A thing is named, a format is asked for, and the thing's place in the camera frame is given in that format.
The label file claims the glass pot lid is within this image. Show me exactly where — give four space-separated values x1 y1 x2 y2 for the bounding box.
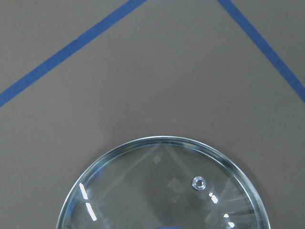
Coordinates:
56 136 271 229

